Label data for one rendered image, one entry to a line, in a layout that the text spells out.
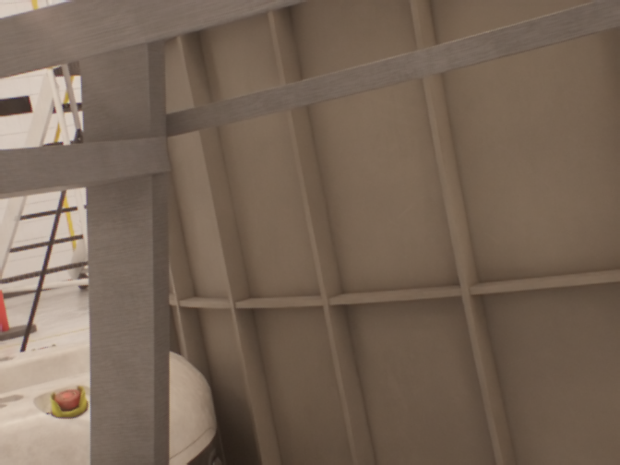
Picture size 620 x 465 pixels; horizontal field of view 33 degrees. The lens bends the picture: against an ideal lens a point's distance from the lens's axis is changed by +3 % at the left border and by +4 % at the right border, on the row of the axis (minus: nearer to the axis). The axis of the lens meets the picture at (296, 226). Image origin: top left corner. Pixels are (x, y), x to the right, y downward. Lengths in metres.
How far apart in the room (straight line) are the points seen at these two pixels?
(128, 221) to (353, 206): 0.37
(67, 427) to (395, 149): 0.47
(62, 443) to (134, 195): 0.37
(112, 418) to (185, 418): 0.30
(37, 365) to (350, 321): 0.53
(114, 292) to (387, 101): 0.40
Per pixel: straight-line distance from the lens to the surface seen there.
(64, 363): 1.58
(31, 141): 7.09
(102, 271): 0.94
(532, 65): 1.09
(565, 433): 1.14
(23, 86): 9.17
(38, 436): 1.18
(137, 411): 0.96
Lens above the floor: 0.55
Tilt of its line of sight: 3 degrees down
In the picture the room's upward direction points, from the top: 11 degrees counter-clockwise
